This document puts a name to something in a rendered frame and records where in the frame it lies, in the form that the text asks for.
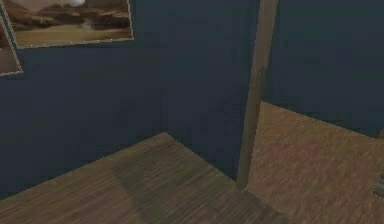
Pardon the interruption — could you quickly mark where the brown framed picture with red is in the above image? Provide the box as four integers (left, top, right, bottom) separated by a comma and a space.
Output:
0, 12, 24, 77

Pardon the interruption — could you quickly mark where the brown landscape framed picture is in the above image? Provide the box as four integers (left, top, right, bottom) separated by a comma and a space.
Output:
0, 0, 135, 50

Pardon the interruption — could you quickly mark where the brown wooden door frame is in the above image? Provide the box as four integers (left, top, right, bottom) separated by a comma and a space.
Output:
235, 0, 280, 190

